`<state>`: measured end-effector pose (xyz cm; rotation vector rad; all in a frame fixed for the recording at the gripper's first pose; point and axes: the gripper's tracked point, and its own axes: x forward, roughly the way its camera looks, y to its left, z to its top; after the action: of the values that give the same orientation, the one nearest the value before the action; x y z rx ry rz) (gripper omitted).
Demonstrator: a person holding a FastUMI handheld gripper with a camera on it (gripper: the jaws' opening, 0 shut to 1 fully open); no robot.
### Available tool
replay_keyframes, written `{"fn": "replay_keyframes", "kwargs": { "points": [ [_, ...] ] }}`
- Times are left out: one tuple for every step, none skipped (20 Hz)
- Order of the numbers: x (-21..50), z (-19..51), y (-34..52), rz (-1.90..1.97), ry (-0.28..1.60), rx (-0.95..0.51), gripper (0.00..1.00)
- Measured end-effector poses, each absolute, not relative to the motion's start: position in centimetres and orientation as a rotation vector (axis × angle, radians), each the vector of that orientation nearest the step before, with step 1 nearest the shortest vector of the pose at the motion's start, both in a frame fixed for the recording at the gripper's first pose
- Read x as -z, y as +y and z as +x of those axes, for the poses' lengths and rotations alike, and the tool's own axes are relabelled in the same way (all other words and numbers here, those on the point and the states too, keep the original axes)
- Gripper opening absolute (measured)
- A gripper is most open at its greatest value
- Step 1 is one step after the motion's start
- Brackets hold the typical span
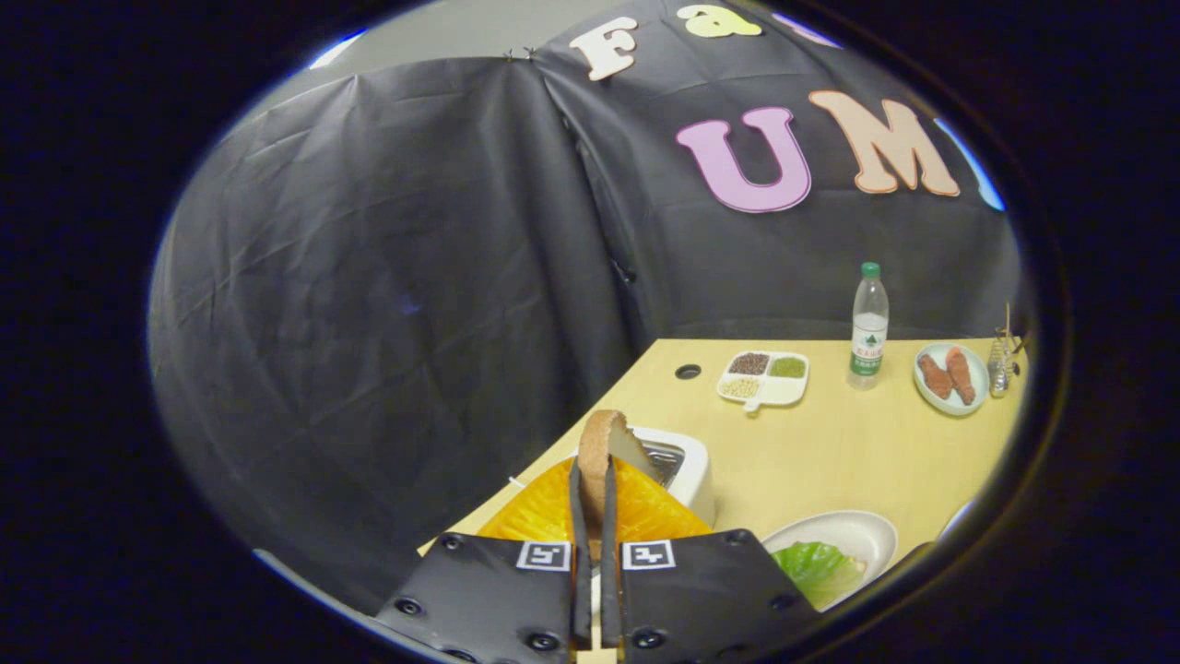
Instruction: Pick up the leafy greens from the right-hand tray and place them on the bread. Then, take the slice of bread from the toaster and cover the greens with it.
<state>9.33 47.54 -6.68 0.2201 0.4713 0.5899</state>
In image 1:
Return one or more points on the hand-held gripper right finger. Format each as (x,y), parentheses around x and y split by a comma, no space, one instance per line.
(701,599)

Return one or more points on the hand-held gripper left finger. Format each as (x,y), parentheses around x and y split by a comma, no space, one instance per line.
(498,599)

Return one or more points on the brown bread slice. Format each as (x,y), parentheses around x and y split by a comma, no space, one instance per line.
(597,447)

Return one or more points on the cream white toaster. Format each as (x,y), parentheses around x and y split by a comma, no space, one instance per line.
(693,470)

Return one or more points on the white plate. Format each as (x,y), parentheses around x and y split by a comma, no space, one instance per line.
(843,530)

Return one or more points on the white divided seasoning dish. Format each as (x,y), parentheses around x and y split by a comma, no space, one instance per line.
(779,391)

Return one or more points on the clear plastic water bottle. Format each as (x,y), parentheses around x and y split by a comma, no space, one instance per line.
(868,332)

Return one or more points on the brown meat patty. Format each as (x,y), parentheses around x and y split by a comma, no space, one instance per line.
(935,378)
(961,373)

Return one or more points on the pale green round plate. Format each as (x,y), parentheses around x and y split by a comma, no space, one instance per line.
(979,392)

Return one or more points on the black backdrop cloth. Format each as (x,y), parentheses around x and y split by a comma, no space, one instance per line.
(369,277)

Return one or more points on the glass jar with wooden sticks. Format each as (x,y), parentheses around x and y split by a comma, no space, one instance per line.
(1000,369)

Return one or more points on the ceiling light panel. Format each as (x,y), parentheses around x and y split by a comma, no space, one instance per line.
(336,51)

